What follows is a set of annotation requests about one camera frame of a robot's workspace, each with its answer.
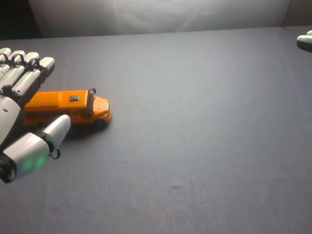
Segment white backdrop sheet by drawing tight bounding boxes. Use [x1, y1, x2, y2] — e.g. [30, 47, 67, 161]
[28, 0, 291, 38]

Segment yellow toy school bus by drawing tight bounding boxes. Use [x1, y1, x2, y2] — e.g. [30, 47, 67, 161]
[23, 88, 113, 130]

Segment grey table cloth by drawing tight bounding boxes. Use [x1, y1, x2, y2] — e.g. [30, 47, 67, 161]
[0, 26, 312, 234]

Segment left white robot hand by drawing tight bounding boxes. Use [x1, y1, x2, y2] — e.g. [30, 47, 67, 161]
[0, 47, 71, 184]

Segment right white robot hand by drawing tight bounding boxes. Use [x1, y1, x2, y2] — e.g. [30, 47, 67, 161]
[296, 30, 312, 53]

